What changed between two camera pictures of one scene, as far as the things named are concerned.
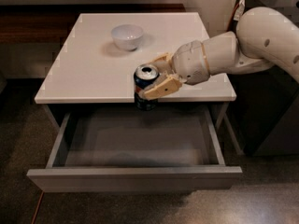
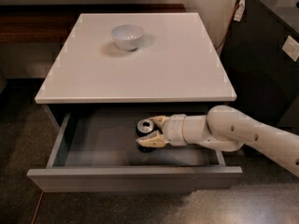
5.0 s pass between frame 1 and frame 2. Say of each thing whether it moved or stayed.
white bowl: stayed
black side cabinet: stayed
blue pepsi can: moved
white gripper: moved
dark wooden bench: stayed
